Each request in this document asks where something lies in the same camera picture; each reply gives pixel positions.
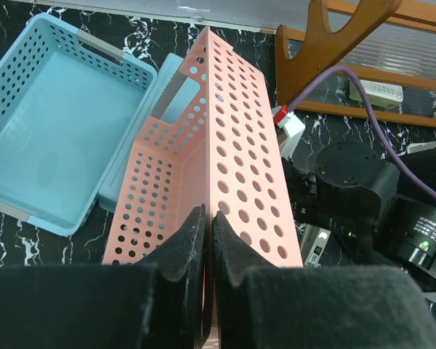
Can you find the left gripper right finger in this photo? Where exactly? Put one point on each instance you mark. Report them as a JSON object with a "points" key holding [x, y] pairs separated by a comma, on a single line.
{"points": [[262, 306]]}

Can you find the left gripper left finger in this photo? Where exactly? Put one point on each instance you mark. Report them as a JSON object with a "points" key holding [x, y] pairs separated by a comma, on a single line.
{"points": [[157, 302]]}

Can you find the pink perforated plastic basket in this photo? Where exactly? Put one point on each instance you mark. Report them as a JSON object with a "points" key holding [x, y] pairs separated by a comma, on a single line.
{"points": [[217, 147]]}

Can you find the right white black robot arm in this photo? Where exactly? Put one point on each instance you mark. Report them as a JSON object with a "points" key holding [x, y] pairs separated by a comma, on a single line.
{"points": [[374, 211]]}

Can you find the small white red box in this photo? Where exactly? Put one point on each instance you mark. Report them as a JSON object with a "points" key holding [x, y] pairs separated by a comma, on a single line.
{"points": [[383, 95]]}

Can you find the orange wooden shelf rack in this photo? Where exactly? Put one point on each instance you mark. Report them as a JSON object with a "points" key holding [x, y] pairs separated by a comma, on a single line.
{"points": [[389, 42]]}

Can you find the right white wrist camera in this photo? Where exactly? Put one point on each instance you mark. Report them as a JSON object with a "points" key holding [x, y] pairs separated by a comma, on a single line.
{"points": [[289, 130]]}

